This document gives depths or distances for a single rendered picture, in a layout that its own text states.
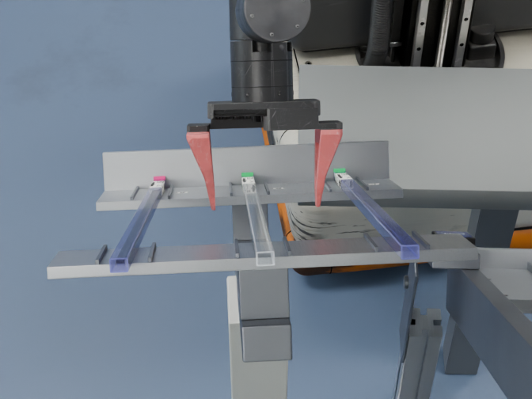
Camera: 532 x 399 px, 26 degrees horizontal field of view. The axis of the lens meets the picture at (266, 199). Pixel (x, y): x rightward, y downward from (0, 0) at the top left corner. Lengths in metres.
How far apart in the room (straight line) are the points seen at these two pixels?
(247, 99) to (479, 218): 0.76
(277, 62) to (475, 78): 0.70
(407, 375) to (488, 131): 0.40
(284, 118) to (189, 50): 1.59
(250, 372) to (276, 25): 0.40
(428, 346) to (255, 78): 0.46
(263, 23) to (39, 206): 1.42
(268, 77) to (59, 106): 1.51
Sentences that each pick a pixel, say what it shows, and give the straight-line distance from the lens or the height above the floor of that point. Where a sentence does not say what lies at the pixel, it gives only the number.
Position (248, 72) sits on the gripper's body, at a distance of 1.04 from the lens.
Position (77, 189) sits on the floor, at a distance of 2.35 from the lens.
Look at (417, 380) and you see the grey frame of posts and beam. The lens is 1.45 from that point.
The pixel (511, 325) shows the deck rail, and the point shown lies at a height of 0.98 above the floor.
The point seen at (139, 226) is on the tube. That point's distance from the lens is 1.02.
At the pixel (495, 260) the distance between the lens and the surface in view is 1.32.
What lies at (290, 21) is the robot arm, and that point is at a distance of 0.97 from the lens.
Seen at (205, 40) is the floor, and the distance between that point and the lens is 2.64.
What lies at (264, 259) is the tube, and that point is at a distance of 0.87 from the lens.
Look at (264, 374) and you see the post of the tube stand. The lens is 1.22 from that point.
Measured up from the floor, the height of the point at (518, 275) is 0.75.
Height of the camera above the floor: 1.75
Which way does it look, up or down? 49 degrees down
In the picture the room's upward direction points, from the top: straight up
